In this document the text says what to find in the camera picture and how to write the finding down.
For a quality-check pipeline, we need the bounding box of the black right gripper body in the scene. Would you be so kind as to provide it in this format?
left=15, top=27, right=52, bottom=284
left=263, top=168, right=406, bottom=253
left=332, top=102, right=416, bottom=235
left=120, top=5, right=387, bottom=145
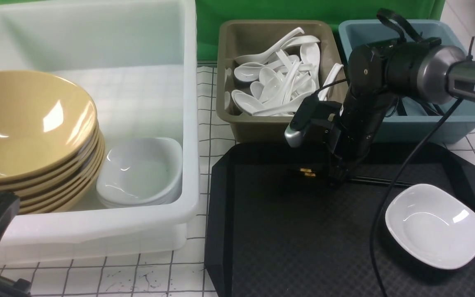
left=326, top=89, right=388, bottom=186

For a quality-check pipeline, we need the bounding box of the black chopstick gold band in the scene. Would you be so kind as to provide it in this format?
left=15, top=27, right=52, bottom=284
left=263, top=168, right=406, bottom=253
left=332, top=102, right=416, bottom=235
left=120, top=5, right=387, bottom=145
left=300, top=171, right=316, bottom=177
left=293, top=167, right=392, bottom=188

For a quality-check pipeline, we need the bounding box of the white square side dish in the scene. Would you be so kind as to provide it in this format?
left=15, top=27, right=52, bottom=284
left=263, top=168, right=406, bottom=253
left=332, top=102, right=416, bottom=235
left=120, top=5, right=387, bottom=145
left=384, top=184, right=475, bottom=270

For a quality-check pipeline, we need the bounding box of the yellow noodle bowl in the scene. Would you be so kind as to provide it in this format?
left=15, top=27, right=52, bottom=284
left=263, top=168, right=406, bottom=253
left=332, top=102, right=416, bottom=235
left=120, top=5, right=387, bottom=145
left=0, top=70, right=97, bottom=182

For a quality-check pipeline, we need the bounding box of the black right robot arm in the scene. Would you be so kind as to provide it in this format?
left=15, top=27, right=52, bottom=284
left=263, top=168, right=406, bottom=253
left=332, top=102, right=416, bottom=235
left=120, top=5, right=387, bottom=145
left=326, top=38, right=475, bottom=185

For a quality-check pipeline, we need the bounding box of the yellow bowl stack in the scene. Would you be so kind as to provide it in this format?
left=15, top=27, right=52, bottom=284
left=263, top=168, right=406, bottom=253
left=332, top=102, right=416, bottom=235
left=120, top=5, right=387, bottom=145
left=0, top=124, right=106, bottom=215

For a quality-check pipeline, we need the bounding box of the teal plastic bin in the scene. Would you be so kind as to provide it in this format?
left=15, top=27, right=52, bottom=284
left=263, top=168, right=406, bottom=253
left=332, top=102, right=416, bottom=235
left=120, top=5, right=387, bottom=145
left=338, top=19, right=475, bottom=143

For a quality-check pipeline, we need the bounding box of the black serving tray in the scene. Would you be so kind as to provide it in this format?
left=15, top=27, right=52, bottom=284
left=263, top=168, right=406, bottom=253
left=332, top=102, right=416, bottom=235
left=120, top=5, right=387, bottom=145
left=204, top=143, right=475, bottom=297

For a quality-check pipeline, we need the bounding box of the olive plastic bin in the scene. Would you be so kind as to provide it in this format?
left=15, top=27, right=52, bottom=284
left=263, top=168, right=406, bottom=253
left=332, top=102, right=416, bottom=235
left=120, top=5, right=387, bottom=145
left=215, top=19, right=342, bottom=143

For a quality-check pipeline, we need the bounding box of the white dish stack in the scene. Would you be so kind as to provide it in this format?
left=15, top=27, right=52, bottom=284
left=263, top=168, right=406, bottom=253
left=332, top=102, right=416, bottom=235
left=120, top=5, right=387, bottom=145
left=96, top=137, right=183, bottom=208

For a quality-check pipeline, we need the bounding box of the large white plastic tub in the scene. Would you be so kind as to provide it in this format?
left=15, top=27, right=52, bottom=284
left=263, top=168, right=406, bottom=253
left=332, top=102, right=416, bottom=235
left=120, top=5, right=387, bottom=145
left=0, top=0, right=199, bottom=266

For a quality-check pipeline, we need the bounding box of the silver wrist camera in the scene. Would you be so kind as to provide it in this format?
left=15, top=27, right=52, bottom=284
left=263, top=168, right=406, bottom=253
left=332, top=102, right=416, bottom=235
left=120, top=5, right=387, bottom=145
left=284, top=92, right=343, bottom=147

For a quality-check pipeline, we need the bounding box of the black cable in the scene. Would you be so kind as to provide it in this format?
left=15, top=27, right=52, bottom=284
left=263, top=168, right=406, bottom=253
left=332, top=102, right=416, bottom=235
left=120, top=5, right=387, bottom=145
left=369, top=97, right=465, bottom=297

